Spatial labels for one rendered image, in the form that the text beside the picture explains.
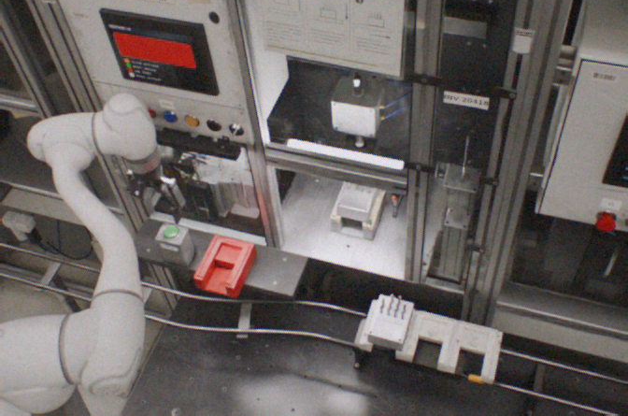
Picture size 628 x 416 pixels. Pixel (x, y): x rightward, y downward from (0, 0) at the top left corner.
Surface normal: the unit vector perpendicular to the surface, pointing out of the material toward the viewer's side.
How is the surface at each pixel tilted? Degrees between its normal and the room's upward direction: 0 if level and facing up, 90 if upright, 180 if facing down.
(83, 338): 13
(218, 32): 89
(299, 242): 0
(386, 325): 0
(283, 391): 0
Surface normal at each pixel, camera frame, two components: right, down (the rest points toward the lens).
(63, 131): -0.01, -0.51
